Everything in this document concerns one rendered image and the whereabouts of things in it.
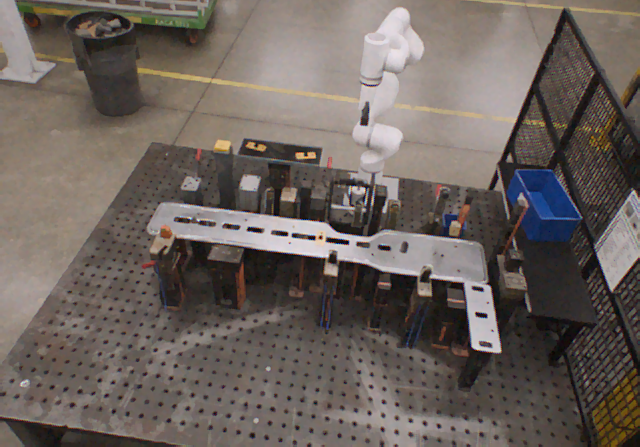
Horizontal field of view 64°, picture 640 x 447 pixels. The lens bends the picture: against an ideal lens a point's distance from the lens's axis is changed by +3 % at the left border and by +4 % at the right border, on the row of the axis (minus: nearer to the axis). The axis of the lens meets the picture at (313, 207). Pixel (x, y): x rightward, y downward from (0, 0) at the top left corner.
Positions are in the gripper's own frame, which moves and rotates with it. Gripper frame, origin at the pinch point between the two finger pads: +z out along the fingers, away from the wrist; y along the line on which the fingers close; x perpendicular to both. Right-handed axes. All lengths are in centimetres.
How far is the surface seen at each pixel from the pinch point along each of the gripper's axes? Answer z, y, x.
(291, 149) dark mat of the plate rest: 28.7, -11.3, -29.6
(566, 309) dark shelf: 42, 45, 80
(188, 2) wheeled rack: 114, -349, -192
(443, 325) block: 60, 47, 41
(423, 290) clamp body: 40, 48, 30
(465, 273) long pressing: 45, 33, 47
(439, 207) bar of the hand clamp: 32.3, 10.2, 35.4
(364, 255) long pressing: 45, 31, 7
